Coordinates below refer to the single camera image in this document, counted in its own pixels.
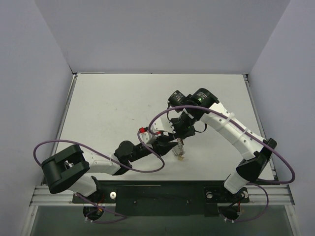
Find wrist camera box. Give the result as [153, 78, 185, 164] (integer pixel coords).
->
[153, 118, 175, 134]
[139, 127, 157, 146]

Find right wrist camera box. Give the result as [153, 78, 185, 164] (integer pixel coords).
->
[153, 118, 175, 134]

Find metal key organizer blue handle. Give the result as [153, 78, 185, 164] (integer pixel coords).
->
[172, 138, 185, 158]

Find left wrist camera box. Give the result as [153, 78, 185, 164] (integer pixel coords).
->
[139, 127, 157, 146]

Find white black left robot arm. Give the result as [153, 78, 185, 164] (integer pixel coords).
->
[41, 141, 177, 203]

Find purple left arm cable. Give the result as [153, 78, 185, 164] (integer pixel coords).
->
[33, 131, 166, 224]

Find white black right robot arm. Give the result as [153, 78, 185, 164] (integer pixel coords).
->
[168, 88, 277, 201]

